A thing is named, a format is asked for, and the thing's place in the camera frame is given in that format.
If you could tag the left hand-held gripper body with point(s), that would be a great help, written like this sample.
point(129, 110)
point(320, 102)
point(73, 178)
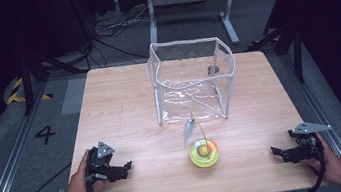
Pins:
point(99, 166)

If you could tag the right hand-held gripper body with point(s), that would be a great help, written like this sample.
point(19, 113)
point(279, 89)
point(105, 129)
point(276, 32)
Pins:
point(307, 150)

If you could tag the person's right hand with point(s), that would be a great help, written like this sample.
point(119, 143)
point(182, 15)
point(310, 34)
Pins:
point(331, 166)

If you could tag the person's left hand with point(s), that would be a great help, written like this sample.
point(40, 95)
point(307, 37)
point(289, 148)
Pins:
point(79, 189)

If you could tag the yellow-green tape roll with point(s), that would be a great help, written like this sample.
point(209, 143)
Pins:
point(204, 154)

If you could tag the clear plastic bag white trim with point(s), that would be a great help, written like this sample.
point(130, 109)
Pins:
point(190, 83)

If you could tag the yellow and black floor tape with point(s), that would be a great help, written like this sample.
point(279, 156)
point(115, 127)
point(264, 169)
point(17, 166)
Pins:
point(15, 94)

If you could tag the black tripod stand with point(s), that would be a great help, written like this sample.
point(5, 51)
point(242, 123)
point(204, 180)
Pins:
point(31, 65)
point(291, 35)

